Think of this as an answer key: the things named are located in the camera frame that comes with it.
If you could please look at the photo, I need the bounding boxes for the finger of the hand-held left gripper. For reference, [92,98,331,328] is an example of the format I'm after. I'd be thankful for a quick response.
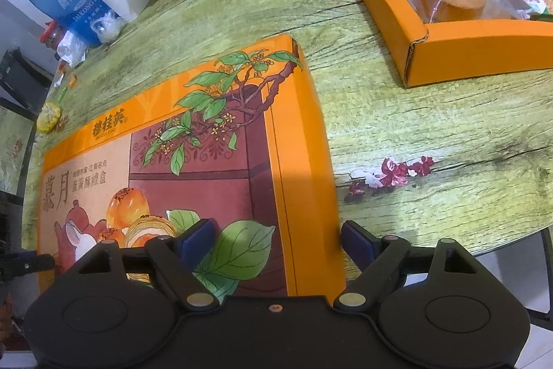
[9,251,56,280]

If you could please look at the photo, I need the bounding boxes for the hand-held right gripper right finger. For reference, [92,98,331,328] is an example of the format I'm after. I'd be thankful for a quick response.
[332,221,478,309]

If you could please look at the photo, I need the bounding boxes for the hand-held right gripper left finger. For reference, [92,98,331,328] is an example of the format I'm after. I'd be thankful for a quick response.
[69,218,221,309]

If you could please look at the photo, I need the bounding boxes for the orange printed box lid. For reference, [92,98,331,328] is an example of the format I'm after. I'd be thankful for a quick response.
[37,33,346,298]

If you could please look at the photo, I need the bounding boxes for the orange cardboard box tray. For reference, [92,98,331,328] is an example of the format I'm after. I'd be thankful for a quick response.
[320,0,553,90]

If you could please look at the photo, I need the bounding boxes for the yellow corn cob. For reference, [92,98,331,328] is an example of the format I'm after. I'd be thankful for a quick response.
[37,102,64,134]

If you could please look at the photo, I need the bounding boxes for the crumpled white plastic wrap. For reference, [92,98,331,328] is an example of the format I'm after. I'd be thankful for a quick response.
[55,29,89,68]

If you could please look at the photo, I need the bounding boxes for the small red jar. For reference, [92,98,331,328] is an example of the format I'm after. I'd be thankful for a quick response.
[40,20,66,50]

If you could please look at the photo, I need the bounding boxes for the black metal frame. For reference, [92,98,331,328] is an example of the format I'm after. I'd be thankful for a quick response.
[0,48,46,207]

